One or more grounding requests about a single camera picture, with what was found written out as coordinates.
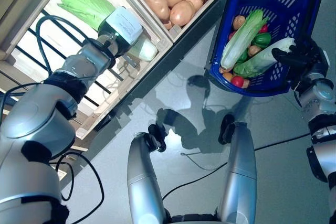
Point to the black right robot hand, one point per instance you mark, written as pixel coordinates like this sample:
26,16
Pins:
304,56

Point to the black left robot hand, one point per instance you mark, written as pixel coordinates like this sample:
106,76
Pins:
123,48

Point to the green white napa cabbage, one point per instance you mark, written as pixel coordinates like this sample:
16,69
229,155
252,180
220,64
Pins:
239,43
257,61
84,1

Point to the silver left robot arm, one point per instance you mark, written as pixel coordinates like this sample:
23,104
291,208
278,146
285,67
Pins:
34,124

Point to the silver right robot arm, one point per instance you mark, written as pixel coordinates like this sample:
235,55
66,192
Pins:
319,95

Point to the blue plastic shopping basket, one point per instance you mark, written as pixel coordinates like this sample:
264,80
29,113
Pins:
265,89

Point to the wooden cabbage crate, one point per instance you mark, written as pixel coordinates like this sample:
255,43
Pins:
136,77

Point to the green bell pepper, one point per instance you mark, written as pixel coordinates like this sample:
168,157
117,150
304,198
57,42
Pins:
261,39
242,56

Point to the red tomato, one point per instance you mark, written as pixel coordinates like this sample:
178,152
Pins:
237,81
232,35
263,28

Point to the wooden potato crate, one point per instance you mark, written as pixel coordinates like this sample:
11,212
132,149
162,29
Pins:
172,35

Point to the wooden display shelf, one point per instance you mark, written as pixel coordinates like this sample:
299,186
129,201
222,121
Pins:
208,15

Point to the black robot left foot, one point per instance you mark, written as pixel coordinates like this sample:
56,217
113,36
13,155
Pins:
156,136

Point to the black robot foot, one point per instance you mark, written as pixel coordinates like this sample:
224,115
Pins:
225,129
156,136

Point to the black robot right foot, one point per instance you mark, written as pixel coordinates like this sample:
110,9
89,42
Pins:
225,129

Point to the silver robot right leg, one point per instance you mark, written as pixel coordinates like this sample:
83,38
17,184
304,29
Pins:
240,169

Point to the silver robot leg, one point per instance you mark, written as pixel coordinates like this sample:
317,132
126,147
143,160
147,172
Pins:
141,182
240,169

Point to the silver robot left leg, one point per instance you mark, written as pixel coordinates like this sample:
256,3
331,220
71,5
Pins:
141,182

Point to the black robot waist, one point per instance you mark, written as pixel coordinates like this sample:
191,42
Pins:
191,218

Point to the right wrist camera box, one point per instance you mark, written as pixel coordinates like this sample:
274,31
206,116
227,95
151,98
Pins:
325,60

